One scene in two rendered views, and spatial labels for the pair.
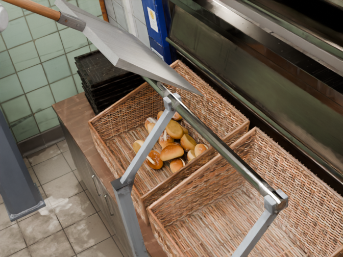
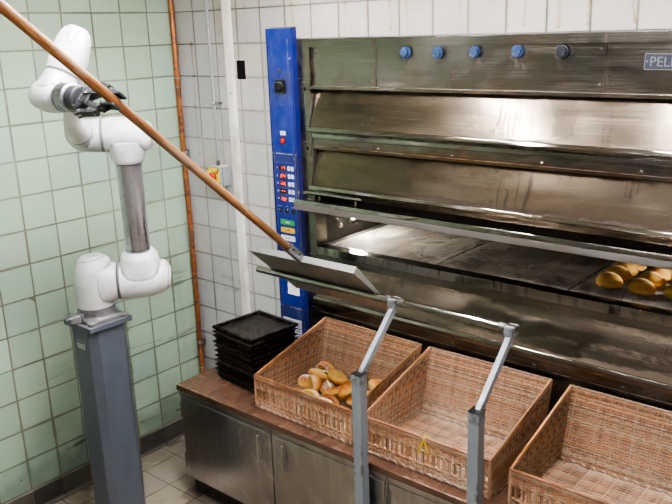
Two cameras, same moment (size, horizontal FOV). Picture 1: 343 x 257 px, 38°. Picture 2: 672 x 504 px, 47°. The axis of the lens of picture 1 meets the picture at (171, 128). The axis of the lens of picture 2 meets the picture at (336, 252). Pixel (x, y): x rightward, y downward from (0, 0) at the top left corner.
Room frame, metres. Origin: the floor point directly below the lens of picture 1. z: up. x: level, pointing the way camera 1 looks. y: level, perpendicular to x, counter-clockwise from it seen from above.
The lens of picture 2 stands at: (-1.14, 1.41, 2.14)
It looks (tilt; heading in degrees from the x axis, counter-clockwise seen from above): 16 degrees down; 333
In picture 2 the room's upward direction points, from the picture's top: 2 degrees counter-clockwise
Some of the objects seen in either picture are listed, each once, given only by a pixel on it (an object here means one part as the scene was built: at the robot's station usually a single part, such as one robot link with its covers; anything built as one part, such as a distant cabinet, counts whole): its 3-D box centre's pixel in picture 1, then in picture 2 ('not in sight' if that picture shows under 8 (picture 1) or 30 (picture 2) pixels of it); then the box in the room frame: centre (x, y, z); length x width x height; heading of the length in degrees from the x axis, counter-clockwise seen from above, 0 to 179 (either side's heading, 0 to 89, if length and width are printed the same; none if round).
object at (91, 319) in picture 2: not in sight; (92, 312); (2.08, 0.92, 1.03); 0.22 x 0.18 x 0.06; 112
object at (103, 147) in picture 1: (164, 135); (337, 375); (1.58, 0.03, 0.72); 0.56 x 0.49 x 0.28; 21
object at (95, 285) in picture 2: not in sight; (95, 279); (2.08, 0.89, 1.17); 0.18 x 0.16 x 0.22; 73
